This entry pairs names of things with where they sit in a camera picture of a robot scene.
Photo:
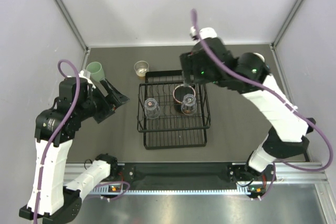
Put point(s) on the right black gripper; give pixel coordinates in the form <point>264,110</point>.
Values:
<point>189,61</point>

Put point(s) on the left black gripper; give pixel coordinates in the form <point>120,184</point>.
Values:
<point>110,102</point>

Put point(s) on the red and black skull mug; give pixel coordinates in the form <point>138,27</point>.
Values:
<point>178,94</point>

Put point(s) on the small clear glass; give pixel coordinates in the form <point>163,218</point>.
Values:
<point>151,108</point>
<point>189,104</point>

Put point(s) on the light blue ceramic mug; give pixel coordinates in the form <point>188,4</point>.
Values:
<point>262,58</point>

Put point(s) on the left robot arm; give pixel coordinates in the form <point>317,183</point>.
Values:
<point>79,99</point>

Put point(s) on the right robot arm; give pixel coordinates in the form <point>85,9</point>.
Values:
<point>287,135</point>

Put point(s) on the mint green plastic cup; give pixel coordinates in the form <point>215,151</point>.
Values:
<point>97,73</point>

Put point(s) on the small steel cup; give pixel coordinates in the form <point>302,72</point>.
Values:
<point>141,69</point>

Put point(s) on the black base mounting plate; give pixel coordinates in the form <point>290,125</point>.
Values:
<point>177,176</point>

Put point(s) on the black wire dish rack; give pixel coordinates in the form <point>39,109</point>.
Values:
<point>171,129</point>

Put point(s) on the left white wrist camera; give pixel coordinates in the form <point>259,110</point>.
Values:
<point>83,74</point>

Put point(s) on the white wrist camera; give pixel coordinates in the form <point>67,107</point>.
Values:
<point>204,33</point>
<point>83,74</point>

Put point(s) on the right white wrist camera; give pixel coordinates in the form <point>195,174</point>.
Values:
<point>204,33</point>

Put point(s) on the slotted aluminium cable duct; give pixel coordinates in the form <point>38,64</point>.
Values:
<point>237,190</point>

